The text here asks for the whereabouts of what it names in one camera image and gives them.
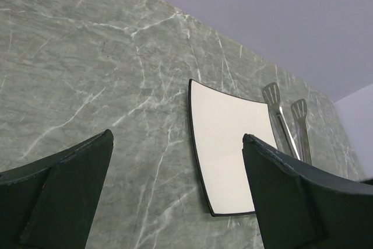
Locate steel serving tongs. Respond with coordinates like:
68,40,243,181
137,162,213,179
261,82,313,166

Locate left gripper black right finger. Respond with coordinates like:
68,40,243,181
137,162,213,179
242,134,372,248

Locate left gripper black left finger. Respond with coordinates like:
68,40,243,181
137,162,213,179
1,129,114,248

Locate white rectangular plate, black rim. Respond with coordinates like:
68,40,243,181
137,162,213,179
188,79,277,217

